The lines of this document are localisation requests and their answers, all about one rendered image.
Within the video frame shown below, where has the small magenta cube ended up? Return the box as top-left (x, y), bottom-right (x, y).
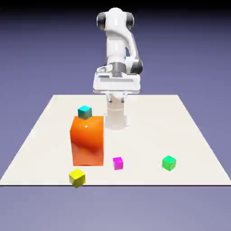
top-left (112, 157), bottom-right (124, 171)

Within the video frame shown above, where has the small yellow cube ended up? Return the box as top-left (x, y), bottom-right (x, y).
top-left (69, 168), bottom-right (86, 189)

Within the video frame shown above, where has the small cyan cube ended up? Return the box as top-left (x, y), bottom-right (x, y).
top-left (78, 106), bottom-right (92, 120)

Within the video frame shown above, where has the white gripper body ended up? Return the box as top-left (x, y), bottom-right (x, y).
top-left (92, 71), bottom-right (142, 95)

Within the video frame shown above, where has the large orange box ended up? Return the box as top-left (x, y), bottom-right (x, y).
top-left (69, 115), bottom-right (105, 167)

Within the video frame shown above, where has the small green cube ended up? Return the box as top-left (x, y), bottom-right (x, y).
top-left (162, 155), bottom-right (177, 172)

